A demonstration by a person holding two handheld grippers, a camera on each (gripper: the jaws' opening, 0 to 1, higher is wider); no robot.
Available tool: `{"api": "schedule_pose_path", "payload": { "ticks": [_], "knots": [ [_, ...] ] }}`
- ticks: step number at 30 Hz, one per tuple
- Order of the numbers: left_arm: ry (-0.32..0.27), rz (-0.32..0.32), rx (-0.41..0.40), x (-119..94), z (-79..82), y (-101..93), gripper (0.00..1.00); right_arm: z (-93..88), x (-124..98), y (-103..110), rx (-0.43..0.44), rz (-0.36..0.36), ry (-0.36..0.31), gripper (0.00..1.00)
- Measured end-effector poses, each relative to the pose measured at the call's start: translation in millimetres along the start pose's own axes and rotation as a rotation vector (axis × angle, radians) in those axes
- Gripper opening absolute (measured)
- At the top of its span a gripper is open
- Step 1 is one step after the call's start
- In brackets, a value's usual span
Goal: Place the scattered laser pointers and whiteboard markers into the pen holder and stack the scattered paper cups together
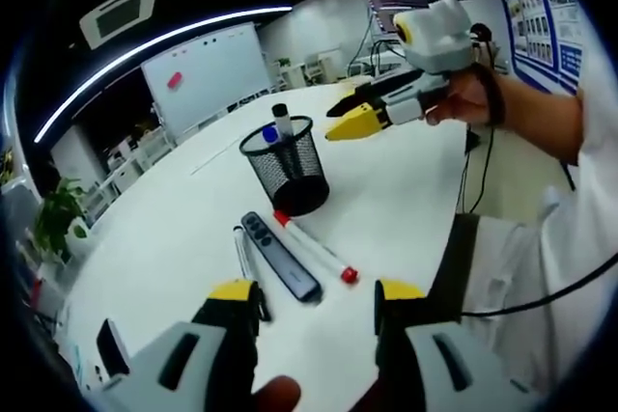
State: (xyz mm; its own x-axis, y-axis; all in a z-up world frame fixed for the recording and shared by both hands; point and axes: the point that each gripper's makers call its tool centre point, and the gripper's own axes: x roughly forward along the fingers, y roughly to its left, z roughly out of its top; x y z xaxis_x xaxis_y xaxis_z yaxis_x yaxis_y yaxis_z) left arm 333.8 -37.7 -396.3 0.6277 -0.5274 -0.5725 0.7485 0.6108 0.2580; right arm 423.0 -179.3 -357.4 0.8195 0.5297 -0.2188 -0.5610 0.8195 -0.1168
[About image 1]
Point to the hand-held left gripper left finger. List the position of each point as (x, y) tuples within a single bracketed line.
[(193, 373)]

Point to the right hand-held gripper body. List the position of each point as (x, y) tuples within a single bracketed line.
[(439, 38)]

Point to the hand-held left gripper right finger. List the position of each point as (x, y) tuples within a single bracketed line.
[(425, 373)]

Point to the black cap whiteboard marker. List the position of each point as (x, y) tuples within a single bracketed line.
[(243, 253), (281, 115)]

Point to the blue cap whiteboard marker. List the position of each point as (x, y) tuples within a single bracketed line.
[(271, 133)]

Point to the black mesh pen holder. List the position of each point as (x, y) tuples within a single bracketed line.
[(299, 190)]

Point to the red cap whiteboard marker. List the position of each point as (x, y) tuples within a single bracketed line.
[(314, 248)]

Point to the dark grey laser pointer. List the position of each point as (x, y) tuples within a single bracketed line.
[(280, 255)]

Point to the white rolling whiteboard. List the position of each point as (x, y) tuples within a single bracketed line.
[(212, 74)]

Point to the pink whiteboard eraser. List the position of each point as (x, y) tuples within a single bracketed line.
[(175, 80)]

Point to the person's right hand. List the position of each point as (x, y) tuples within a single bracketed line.
[(470, 101)]

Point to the person's left hand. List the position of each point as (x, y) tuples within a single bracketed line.
[(277, 395)]

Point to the open laptop purple screen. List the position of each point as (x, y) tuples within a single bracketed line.
[(386, 11)]

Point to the black phone on stand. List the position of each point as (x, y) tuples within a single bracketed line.
[(112, 349)]

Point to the potted green plant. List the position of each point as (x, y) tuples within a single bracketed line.
[(58, 219)]

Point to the long ceiling light strip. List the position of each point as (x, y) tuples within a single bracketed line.
[(145, 43)]

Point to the ceiling air conditioner vent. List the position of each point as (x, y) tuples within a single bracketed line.
[(120, 14)]

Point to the blue wall display board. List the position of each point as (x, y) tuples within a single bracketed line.
[(545, 31)]

